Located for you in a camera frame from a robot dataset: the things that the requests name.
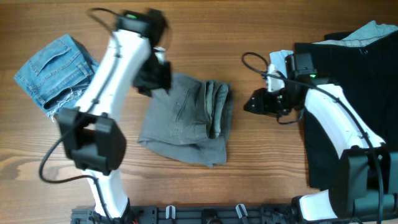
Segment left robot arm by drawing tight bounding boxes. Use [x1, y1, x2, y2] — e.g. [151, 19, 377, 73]
[57, 9, 171, 223]

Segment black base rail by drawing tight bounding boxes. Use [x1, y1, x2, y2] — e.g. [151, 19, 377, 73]
[70, 203, 299, 224]

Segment folded blue denim shorts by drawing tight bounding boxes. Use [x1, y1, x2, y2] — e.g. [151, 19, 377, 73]
[14, 34, 99, 118]

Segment light blue garment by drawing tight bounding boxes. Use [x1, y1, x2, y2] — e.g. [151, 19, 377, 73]
[267, 21, 397, 78]

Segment grey shorts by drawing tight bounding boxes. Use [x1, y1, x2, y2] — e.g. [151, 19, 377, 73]
[137, 73, 233, 167]

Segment black garment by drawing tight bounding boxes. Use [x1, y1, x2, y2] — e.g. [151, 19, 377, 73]
[293, 32, 397, 192]

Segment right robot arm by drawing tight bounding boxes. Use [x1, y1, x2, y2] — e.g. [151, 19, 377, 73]
[244, 54, 397, 223]

